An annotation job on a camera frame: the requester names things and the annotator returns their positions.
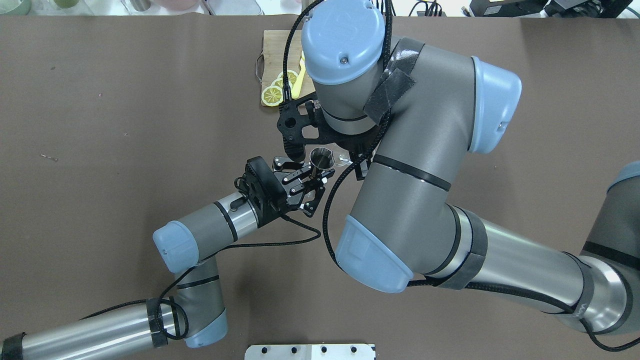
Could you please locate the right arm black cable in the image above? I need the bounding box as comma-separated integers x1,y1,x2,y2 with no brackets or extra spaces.
281,0,640,352

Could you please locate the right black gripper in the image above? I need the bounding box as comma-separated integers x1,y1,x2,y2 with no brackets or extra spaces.
326,120,380,182

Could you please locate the steel double jigger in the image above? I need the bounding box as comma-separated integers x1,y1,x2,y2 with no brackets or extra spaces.
310,146,335,172

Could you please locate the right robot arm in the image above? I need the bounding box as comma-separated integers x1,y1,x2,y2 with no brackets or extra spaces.
301,0,639,353

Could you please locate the green cup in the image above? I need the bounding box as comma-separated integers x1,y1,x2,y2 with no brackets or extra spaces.
0,0,32,16

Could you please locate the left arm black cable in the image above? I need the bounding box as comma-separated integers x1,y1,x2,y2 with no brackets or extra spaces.
80,210,322,341

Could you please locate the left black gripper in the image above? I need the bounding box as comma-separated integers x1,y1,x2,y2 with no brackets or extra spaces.
272,156,336,218

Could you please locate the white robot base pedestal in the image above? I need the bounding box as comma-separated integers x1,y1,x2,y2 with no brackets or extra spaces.
244,343,377,360

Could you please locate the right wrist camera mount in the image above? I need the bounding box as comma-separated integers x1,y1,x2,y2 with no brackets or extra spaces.
277,92,332,163

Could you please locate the lemon slice at board corner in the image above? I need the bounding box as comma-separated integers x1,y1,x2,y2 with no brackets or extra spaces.
260,85,284,107

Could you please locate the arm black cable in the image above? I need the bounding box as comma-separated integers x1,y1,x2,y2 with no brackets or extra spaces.
281,0,640,352
80,210,322,341

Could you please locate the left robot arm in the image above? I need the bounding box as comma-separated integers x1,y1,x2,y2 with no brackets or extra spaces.
1,156,335,360

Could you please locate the lemon slice nearest knife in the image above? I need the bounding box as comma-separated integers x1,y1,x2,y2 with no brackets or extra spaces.
277,70,298,88

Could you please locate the pink bowl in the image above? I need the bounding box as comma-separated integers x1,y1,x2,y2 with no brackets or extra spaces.
151,0,199,12

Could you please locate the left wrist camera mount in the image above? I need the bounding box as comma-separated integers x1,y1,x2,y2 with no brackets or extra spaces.
234,156,289,228

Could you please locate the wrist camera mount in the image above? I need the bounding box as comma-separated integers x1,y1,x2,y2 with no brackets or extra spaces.
234,156,289,228
277,92,332,163

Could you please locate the middle lemon slice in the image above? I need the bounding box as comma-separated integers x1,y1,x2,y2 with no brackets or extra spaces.
270,77,284,89

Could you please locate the bamboo cutting board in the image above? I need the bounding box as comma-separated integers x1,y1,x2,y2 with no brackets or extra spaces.
254,30,303,107

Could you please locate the clear glass measuring cup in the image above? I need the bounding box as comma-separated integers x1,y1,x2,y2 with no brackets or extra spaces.
329,143,352,167

